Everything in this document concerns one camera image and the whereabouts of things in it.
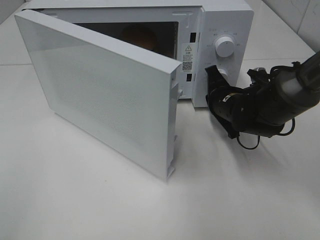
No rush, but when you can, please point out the white microwave oven body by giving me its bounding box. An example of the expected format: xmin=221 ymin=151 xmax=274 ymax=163
xmin=16 ymin=0 xmax=254 ymax=108

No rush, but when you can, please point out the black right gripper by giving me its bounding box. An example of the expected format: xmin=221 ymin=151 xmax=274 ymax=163
xmin=205 ymin=65 xmax=247 ymax=139

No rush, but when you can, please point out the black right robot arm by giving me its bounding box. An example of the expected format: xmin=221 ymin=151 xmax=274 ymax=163
xmin=205 ymin=52 xmax=320 ymax=139

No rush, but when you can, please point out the white microwave door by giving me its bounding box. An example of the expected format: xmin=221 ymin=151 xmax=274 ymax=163
xmin=15 ymin=9 xmax=180 ymax=180

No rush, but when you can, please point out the white microwave knob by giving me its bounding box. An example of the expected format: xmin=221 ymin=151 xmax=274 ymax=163
xmin=215 ymin=36 xmax=235 ymax=58
xmin=218 ymin=68 xmax=228 ymax=80

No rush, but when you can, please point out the burger with lettuce and cheese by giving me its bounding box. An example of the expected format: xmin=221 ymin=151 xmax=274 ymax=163
xmin=120 ymin=24 xmax=157 ymax=51

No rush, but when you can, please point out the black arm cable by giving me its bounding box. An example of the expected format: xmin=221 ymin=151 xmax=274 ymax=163
xmin=234 ymin=62 xmax=301 ymax=151

